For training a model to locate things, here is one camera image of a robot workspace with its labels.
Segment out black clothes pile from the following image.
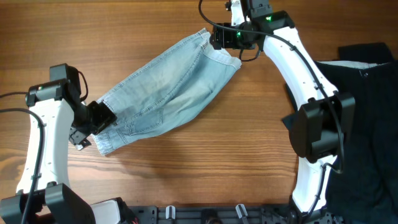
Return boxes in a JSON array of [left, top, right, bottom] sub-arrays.
[[281, 42, 398, 224]]

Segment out light blue denim shorts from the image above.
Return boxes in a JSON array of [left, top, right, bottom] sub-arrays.
[[93, 29, 242, 155]]

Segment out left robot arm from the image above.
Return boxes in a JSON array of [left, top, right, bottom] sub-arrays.
[[1, 63, 139, 223]]

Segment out right white rail clip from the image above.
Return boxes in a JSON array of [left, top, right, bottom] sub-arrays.
[[235, 204, 248, 224]]

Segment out left white rail clip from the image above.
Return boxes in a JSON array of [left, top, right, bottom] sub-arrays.
[[165, 205, 176, 220]]

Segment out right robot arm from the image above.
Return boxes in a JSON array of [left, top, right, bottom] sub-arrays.
[[210, 1, 355, 223]]

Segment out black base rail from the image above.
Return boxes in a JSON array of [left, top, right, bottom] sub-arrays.
[[130, 204, 346, 224]]

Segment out white rail clip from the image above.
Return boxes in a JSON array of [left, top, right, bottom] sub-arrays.
[[165, 205, 176, 220], [235, 204, 248, 224]]

